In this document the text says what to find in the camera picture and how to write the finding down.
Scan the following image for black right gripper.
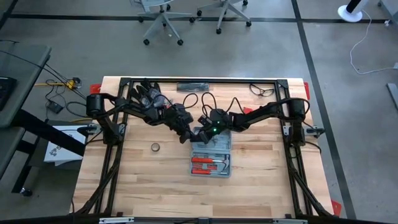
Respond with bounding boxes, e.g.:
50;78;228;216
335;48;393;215
195;108;233;145

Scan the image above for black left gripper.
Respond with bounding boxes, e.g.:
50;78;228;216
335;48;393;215
164;104;202;145

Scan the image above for grey plastic tool case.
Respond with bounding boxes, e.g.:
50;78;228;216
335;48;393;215
188;126;233;179

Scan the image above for red-handled screwdriver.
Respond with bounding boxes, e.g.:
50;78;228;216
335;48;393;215
191;168;229;176

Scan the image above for black zip tie bag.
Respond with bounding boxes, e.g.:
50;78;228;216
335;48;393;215
176;82;210;93

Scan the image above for clear safety glasses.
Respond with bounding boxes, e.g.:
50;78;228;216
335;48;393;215
249;83;275;98

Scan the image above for grey office chair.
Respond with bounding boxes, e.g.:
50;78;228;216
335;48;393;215
129;0;200;47
196;0;252;35

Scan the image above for white cardboard box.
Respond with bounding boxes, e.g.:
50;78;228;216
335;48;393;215
43;124;88;167

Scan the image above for black power adapter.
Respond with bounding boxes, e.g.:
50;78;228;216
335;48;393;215
45;101;65;114

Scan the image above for black table leg beam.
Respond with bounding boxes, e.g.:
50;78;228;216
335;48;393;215
11;109;86;196

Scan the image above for grey side table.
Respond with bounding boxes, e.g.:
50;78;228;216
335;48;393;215
0;126;26;180
0;42;52;128

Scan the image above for black keyboard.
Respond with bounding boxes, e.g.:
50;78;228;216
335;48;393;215
0;77;17;112

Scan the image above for white round fan base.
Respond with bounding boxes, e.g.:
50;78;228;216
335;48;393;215
337;0;369;23

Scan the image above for grey desk corner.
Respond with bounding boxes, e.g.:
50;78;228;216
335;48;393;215
377;0;398;22

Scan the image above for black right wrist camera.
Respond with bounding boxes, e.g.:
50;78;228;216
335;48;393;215
198;114;213;126

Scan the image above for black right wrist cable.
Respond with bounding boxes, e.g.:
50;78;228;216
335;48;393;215
201;91;246;116

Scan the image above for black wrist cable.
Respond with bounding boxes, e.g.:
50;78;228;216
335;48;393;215
182;92;200;110
201;91;246;116

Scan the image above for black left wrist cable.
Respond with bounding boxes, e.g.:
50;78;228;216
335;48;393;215
182;92;200;110

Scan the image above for black aluminium table frame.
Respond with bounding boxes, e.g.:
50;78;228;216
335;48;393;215
73;77;335;218

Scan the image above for silver metal bracket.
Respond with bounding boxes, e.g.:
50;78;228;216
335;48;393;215
98;217;134;224
272;218;308;224

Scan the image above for yellow cable connector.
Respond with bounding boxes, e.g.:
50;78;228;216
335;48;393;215
34;77;82;91

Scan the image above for white floor cable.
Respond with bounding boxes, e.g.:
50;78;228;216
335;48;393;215
349;11;398;75

